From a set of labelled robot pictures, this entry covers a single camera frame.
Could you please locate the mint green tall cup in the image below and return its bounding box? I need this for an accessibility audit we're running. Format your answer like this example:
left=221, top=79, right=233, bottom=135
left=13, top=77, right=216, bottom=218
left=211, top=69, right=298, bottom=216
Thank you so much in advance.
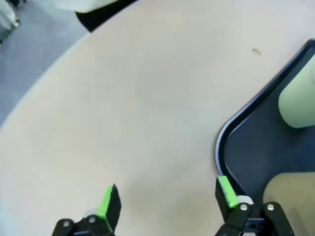
left=278, top=53, right=315, bottom=129

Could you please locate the tall brown cup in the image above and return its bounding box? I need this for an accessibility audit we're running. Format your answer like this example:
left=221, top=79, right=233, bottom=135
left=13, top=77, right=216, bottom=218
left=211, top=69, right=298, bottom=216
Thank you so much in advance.
left=262, top=173, right=315, bottom=236

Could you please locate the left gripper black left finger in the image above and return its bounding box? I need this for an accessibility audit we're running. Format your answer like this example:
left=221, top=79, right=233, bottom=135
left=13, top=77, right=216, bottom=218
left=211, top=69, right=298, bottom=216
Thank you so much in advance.
left=50, top=183, right=123, bottom=236

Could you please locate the dark plastic serving tray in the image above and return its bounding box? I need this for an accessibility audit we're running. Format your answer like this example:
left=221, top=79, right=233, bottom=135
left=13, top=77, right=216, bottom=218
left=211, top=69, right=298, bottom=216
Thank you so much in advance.
left=215, top=38, right=315, bottom=214

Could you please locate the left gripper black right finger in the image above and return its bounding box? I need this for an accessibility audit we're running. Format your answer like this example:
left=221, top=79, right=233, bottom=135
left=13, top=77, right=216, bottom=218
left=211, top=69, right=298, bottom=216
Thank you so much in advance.
left=214, top=175, right=295, bottom=236

